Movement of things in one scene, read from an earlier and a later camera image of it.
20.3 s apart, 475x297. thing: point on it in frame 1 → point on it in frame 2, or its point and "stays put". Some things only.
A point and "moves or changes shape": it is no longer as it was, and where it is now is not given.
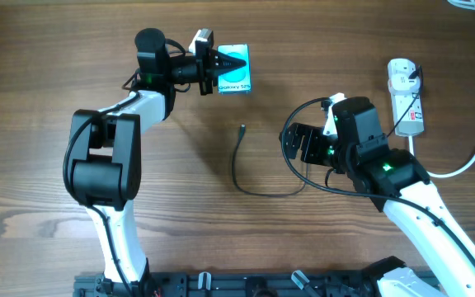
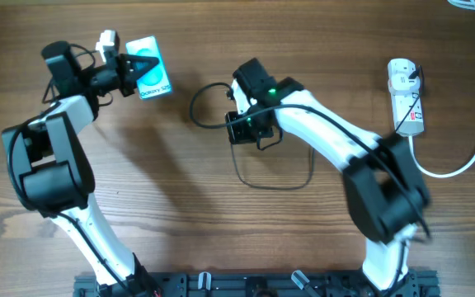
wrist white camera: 202,35 → 107,43
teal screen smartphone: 237,82 moves or changes shape
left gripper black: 216,63 → 126,62
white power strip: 407,108 stays put
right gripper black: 312,134 → 237,135
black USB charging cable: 417,70 → 402,120
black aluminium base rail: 234,285 stays put
